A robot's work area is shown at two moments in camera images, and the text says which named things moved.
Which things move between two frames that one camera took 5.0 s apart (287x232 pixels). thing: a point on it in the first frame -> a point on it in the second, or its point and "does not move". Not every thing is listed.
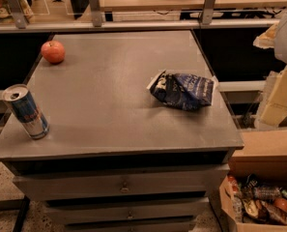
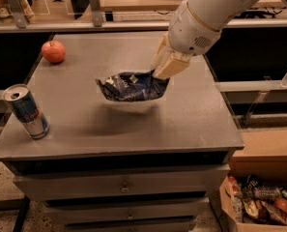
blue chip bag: [186, 91] -> [132, 86]
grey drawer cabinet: [120, 130] does not move
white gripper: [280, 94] -> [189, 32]
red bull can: [19, 100] does not move
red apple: [53, 51] does not move
